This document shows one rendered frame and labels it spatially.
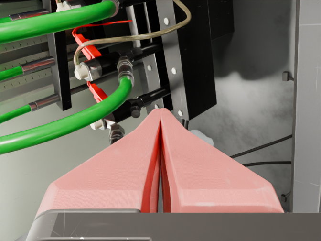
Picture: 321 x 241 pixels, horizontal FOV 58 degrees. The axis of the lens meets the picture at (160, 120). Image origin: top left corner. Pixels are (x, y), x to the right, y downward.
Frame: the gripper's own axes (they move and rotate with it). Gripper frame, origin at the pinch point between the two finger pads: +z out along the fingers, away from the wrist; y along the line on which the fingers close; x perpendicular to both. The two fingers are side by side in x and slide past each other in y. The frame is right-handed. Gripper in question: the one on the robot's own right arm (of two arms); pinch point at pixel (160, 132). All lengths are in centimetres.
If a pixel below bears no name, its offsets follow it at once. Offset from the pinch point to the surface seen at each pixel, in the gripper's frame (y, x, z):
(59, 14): 7.6, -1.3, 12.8
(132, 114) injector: 4.4, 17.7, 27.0
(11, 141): 11.5, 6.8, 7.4
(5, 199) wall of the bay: 35, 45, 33
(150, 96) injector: 1.7, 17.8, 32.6
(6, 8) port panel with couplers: 30, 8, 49
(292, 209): -21.0, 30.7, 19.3
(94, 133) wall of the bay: 17, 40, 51
